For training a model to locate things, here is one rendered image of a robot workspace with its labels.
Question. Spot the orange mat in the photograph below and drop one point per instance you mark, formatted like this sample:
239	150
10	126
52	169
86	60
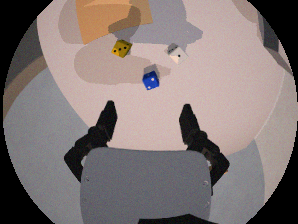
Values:
97	18

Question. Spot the blue die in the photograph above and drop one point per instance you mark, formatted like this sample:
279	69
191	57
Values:
150	80

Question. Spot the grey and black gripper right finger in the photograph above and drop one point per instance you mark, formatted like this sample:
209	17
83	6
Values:
197	139

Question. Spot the yellow die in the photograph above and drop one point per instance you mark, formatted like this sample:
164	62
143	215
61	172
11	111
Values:
121	48

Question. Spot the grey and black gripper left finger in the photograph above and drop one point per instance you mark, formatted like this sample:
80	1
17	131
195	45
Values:
97	135

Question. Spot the white die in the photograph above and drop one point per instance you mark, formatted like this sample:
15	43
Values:
177	54

